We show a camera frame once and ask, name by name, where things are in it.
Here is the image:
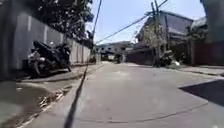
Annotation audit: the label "vehicle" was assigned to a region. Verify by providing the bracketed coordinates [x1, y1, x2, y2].
[114, 53, 123, 64]

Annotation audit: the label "distant building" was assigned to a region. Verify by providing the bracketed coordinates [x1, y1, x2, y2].
[93, 40, 133, 63]

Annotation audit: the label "grey concrete road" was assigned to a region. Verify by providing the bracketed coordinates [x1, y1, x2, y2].
[19, 60, 224, 128]

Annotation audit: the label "parked motorcycle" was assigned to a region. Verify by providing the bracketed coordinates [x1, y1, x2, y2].
[154, 49, 181, 68]

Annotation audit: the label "utility pole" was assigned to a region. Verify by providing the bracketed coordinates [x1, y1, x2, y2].
[150, 0, 162, 66]

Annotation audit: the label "grey two-storey building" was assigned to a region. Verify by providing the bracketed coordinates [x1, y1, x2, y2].
[126, 9, 195, 66]

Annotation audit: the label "black motorcycle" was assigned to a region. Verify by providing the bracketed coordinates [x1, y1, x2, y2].
[27, 40, 73, 78]

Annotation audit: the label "large leafy tree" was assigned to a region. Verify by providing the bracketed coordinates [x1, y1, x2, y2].
[28, 0, 95, 46]

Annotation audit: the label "grey concrete side strip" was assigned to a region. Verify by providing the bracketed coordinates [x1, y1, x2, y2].
[0, 63, 106, 128]

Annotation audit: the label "dark building corner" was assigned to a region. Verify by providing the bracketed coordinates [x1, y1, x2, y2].
[199, 0, 224, 44]

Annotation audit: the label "overhead wires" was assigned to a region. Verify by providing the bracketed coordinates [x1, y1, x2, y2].
[85, 0, 169, 68]

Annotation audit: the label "dark red fence wall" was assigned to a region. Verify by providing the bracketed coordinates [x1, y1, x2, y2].
[190, 39, 224, 67]

